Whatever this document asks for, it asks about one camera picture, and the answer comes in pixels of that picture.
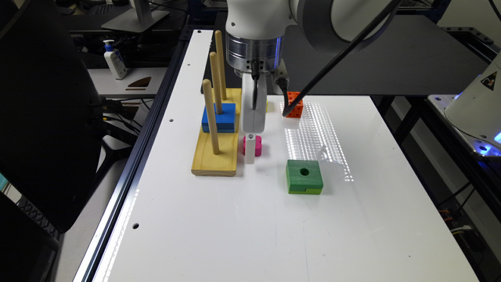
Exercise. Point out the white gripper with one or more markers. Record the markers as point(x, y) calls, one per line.
point(252, 115)

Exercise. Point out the pink flower block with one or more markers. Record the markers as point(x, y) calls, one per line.
point(258, 146)

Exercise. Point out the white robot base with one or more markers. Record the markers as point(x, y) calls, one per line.
point(474, 114)

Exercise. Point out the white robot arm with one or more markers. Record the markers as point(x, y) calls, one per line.
point(254, 41)

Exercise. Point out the blue square block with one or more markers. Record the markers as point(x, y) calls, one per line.
point(225, 122)

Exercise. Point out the orange cube block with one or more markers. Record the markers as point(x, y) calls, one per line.
point(297, 111)

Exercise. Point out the green square block with hole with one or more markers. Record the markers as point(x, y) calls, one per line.
point(304, 177)

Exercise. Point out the front wooden peg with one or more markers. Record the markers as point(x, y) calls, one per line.
point(211, 120)

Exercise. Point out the wooden peg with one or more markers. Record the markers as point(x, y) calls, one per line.
point(211, 120)
point(213, 57)
point(221, 62)

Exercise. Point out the middle wooden peg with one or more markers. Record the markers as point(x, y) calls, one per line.
point(213, 57)

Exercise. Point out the rear wooden peg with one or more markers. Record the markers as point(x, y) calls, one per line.
point(221, 62)

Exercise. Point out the white lotion pump bottle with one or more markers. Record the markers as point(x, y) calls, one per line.
point(114, 60)

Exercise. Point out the grey monitor stand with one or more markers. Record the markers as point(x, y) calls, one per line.
point(137, 19)

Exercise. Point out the black mat board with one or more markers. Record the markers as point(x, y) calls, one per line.
point(413, 57)

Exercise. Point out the black office chair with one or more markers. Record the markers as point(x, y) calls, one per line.
point(52, 135)

